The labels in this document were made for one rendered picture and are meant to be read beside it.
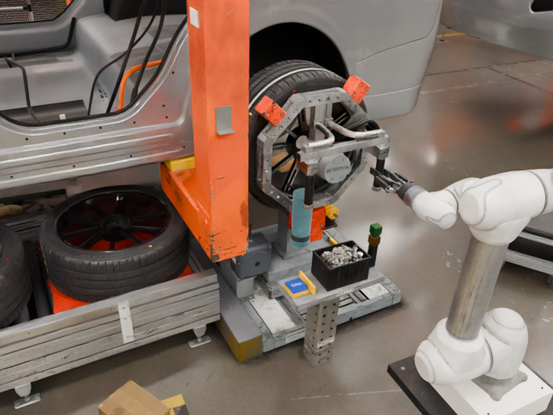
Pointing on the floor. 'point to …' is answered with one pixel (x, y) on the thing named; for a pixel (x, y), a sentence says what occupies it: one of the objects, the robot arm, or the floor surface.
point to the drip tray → (11, 207)
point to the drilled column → (321, 332)
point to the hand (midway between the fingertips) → (379, 172)
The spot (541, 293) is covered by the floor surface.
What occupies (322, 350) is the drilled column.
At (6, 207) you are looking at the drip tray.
